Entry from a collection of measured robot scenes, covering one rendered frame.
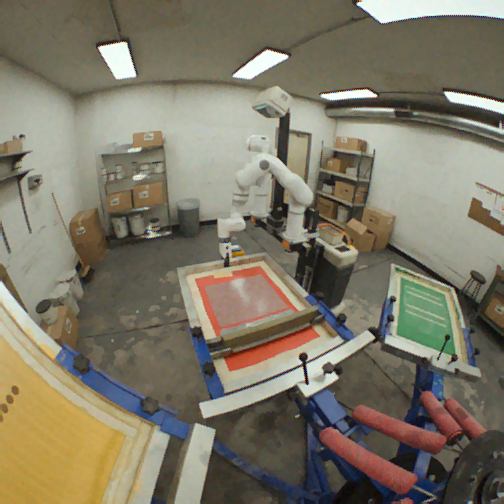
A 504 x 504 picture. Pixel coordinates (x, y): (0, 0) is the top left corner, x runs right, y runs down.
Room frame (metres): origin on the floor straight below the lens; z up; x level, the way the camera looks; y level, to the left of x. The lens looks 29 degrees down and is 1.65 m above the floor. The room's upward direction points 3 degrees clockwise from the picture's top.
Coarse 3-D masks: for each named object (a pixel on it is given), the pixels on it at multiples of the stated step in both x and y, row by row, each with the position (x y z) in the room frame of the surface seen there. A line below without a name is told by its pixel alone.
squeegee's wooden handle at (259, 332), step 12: (300, 312) 0.59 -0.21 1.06; (312, 312) 0.60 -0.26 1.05; (264, 324) 0.52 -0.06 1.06; (276, 324) 0.52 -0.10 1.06; (288, 324) 0.55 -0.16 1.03; (300, 324) 0.57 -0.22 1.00; (228, 336) 0.46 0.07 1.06; (240, 336) 0.46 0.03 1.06; (252, 336) 0.48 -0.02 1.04; (264, 336) 0.50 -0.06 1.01
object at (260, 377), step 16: (256, 256) 1.15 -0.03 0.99; (192, 272) 0.97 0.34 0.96; (192, 304) 0.67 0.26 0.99; (304, 304) 0.75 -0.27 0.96; (192, 320) 0.58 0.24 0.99; (336, 336) 0.53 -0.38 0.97; (320, 352) 0.44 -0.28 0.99; (272, 368) 0.37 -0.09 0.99; (288, 368) 0.37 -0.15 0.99; (224, 384) 0.30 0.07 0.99; (240, 384) 0.30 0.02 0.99; (256, 384) 0.32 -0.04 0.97
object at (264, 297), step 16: (240, 272) 1.01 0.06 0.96; (256, 272) 1.02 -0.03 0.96; (240, 288) 0.86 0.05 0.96; (256, 288) 0.87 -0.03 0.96; (272, 288) 0.87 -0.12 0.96; (256, 304) 0.74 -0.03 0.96; (272, 304) 0.75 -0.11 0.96; (288, 304) 0.75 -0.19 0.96; (288, 336) 0.55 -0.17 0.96; (304, 336) 0.55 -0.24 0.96
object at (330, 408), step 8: (320, 392) 0.25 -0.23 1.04; (328, 392) 0.24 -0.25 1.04; (312, 400) 0.23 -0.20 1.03; (320, 400) 0.22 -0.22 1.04; (328, 400) 0.22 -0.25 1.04; (336, 400) 0.21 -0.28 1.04; (320, 408) 0.19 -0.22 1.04; (328, 408) 0.19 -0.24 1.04; (336, 408) 0.18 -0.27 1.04; (320, 416) 0.17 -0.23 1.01; (328, 416) 0.16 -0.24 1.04; (336, 416) 0.16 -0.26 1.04; (344, 416) 0.15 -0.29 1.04; (328, 424) 0.14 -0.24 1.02
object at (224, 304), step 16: (208, 288) 0.84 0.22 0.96; (224, 288) 0.85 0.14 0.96; (208, 304) 0.72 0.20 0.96; (224, 304) 0.73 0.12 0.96; (240, 304) 0.74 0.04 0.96; (224, 320) 0.63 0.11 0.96; (240, 320) 0.63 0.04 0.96; (240, 352) 0.46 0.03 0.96; (256, 352) 0.46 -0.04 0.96; (272, 352) 0.47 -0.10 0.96; (240, 368) 0.39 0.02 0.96
